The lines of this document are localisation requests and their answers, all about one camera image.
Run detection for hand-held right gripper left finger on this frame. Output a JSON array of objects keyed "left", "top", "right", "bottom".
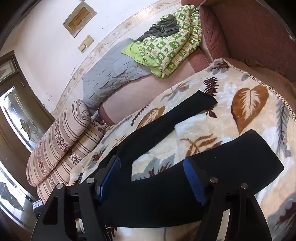
[{"left": 31, "top": 156, "right": 121, "bottom": 241}]

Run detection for dark grey garment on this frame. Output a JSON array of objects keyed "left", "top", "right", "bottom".
[{"left": 136, "top": 14, "right": 181, "bottom": 41}]

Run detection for wooden wall panel box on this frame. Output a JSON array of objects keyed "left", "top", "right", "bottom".
[{"left": 63, "top": 2, "right": 97, "bottom": 38}]

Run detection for black pants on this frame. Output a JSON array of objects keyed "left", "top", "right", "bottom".
[{"left": 99, "top": 90, "right": 284, "bottom": 229}]

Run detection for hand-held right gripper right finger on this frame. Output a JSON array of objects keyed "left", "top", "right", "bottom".
[{"left": 183, "top": 157, "right": 274, "bottom": 241}]

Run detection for grey quilted blanket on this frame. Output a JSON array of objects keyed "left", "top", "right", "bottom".
[{"left": 81, "top": 38, "right": 152, "bottom": 115}]

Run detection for green patterned quilt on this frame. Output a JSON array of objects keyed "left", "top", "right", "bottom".
[{"left": 121, "top": 5, "right": 203, "bottom": 79}]

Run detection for beige wall switch plate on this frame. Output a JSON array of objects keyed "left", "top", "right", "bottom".
[{"left": 78, "top": 35, "right": 94, "bottom": 53}]

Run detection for beige plush blanket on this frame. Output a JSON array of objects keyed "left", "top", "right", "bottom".
[{"left": 228, "top": 58, "right": 296, "bottom": 116}]

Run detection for leaf print plush blanket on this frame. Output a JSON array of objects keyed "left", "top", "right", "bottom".
[{"left": 67, "top": 58, "right": 296, "bottom": 241}]

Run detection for pink bed sheet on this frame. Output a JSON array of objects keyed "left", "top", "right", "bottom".
[{"left": 99, "top": 50, "right": 213, "bottom": 126}]

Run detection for wooden door with glass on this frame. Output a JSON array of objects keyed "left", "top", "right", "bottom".
[{"left": 0, "top": 50, "right": 56, "bottom": 241}]

